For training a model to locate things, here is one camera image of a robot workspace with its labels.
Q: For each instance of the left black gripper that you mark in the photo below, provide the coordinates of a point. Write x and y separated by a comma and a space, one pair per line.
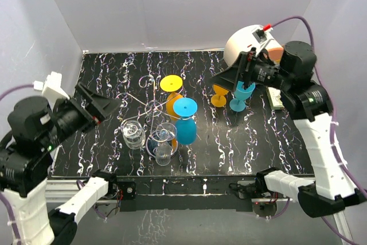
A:
104, 105

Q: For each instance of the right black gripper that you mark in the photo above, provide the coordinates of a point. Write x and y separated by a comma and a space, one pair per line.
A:
228, 78

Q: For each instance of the blue wine glass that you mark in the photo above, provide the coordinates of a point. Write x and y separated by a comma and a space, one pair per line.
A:
186, 127
241, 94

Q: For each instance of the yellow wine glass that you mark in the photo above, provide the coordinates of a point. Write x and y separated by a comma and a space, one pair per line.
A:
172, 84
219, 98

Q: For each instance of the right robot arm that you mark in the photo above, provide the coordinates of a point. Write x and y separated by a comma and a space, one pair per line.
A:
310, 108

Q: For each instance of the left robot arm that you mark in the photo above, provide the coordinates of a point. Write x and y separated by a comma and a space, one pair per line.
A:
38, 125

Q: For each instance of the clear wine glass left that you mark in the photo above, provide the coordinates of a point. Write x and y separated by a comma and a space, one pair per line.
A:
133, 134

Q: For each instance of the clear ribbed wine glass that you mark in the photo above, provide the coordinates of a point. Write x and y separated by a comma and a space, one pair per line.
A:
164, 134

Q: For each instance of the white and orange appliance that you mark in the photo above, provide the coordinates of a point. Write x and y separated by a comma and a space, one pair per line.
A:
242, 41

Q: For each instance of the black front base bar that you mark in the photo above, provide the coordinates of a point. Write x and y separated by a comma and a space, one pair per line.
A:
144, 193

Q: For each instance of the cream switch box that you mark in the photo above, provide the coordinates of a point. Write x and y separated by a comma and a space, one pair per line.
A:
274, 98

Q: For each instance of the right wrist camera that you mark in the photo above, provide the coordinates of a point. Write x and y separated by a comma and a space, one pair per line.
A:
263, 39

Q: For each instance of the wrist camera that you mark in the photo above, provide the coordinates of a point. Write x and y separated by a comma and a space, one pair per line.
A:
51, 88
263, 39

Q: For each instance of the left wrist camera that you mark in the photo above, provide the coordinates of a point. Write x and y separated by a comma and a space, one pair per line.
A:
51, 88

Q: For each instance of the chrome wire glass rack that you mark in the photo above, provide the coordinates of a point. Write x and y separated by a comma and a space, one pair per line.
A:
154, 114

